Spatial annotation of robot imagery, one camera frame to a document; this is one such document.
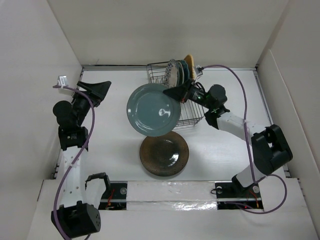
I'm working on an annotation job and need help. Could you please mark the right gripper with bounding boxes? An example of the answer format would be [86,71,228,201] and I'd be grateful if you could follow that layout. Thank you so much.
[163,77,213,110]

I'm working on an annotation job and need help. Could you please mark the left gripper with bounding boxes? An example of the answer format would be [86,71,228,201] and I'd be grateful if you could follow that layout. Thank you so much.
[71,81,110,126]

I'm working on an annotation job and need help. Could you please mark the blue floral white plate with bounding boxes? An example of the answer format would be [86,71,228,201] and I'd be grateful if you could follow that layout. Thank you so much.
[163,59,180,88]

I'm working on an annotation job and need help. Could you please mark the mint green flower plate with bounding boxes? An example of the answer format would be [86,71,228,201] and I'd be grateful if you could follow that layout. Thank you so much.
[177,61,185,86]

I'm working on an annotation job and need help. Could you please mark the dark teal scalloped plate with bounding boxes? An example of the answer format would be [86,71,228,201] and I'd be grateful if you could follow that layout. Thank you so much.
[180,59,190,82]

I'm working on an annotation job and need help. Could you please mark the square bamboo plate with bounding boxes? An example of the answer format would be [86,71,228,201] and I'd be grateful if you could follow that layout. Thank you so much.
[184,54,197,80]

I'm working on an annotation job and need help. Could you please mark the grey-blue round plate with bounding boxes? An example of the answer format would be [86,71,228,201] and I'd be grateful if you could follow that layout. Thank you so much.
[126,83,181,137]

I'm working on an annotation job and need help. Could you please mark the brown speckled round plate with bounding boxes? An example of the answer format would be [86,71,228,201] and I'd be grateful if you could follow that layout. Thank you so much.
[139,131,190,177]

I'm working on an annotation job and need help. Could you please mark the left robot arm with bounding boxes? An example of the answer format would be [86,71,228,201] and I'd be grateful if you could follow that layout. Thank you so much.
[51,81,112,240]

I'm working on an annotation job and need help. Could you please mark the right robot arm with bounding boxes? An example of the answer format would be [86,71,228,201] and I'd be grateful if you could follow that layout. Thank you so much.
[163,80,293,197]

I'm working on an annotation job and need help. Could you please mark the black wire dish rack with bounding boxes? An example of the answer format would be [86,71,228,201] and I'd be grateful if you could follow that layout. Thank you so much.
[146,60,204,129]

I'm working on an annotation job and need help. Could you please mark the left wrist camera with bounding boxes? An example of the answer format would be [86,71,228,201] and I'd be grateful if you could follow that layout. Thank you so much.
[56,75,69,88]

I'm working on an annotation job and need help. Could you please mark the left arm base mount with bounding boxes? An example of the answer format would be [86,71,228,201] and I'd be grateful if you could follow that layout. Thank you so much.
[98,181,128,211]

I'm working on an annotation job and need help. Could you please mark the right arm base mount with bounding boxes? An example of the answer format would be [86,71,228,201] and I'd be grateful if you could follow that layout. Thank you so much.
[210,181,264,210]

